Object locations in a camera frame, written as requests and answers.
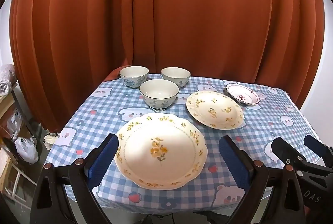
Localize small plate red flower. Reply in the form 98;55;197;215
225;83;261;105

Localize white crumpled cloth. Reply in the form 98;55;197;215
43;132;60;151

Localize clear plastic bag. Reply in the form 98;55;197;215
6;109;24;137

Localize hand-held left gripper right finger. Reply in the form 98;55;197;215
219;135;307;224

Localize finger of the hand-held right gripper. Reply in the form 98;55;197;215
304;135;333;162
271;137;316;175

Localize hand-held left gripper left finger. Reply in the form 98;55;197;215
29;133;119;224

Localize grey rolled cloth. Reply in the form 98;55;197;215
0;64;18;97

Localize white bowl blue floral print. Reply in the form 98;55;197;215
120;66;149;88
139;79;179;110
161;67;191;88

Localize rust orange curtain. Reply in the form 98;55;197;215
9;0;326;133

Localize round plate yellow flowers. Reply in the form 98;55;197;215
186;91;244;130

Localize white plastic bag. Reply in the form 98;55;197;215
14;136;39;165

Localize white frame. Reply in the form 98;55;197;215
3;165;37;197

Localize scalloped plate yellow flowers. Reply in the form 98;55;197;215
114;113;207;191

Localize blue checked bear tablecloth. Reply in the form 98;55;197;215
43;73;322;214

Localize wooden shelf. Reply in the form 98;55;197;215
0;78;43;162

